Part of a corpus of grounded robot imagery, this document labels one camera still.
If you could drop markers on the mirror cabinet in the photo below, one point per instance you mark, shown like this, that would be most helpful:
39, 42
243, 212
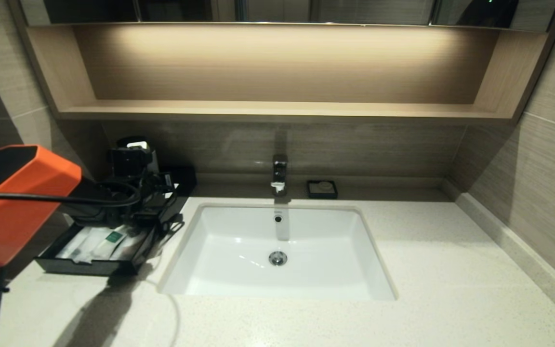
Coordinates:
354, 12

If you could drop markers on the chrome faucet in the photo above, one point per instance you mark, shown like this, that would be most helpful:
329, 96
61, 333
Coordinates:
280, 173

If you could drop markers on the black soap dish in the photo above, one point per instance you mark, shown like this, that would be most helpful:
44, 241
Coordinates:
322, 193

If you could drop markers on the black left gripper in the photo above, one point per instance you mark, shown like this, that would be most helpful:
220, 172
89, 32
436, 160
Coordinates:
154, 193

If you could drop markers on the chrome sink drain stopper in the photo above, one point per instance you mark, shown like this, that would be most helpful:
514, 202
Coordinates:
278, 258

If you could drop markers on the wooden wall shelf niche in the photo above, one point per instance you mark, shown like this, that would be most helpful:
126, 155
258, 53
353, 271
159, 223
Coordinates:
277, 110

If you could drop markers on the beige round soap bar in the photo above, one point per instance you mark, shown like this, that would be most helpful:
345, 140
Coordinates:
325, 185

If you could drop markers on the slim toothbrush pack green label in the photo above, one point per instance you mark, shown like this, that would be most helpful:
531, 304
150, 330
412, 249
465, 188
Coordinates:
109, 239

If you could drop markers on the white ceramic sink basin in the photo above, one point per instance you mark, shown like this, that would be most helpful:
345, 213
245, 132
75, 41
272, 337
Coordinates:
239, 241

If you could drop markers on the long white wrapped packet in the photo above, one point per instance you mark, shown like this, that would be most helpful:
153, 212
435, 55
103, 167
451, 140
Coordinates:
72, 243

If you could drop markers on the square white sachet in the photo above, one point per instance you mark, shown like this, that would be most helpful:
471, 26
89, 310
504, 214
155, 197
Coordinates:
135, 246

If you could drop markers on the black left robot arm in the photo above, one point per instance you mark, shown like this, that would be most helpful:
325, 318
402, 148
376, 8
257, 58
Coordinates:
17, 202

